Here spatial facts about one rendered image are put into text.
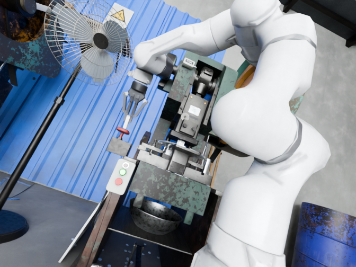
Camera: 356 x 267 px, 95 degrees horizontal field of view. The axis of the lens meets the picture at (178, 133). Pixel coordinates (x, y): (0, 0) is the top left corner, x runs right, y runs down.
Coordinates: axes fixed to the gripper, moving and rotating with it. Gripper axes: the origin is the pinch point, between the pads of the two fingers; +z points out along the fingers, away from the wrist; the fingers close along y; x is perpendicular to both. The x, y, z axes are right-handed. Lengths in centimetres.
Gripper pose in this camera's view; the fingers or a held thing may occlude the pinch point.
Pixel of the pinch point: (126, 121)
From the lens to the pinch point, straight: 86.6
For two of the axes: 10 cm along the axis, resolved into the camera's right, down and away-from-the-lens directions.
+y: 9.2, 3.7, 1.3
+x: -0.5, -2.3, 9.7
